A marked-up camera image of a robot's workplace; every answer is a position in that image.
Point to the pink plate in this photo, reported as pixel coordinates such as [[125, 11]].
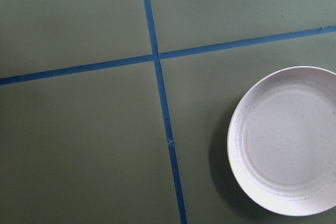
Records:
[[281, 141]]

